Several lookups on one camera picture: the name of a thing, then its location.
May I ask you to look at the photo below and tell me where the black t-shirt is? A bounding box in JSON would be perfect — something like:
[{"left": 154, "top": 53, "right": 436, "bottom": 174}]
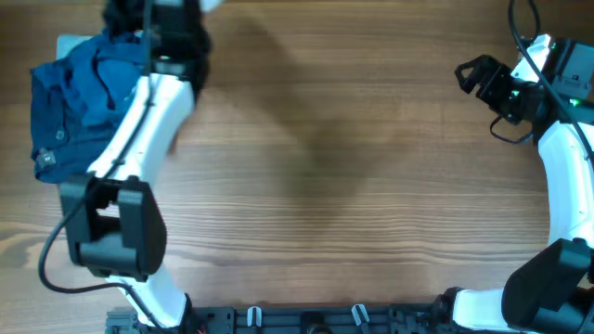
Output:
[{"left": 103, "top": 0, "right": 212, "bottom": 96}]

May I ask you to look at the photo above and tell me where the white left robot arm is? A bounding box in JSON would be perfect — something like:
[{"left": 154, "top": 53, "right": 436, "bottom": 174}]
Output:
[{"left": 38, "top": 0, "right": 210, "bottom": 333}]

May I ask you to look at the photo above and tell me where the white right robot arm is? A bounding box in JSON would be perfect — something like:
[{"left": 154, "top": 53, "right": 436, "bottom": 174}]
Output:
[{"left": 451, "top": 34, "right": 593, "bottom": 333}]

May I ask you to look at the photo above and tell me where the blue clothes pile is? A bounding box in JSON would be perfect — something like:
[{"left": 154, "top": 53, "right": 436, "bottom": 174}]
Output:
[{"left": 31, "top": 31, "right": 145, "bottom": 184}]

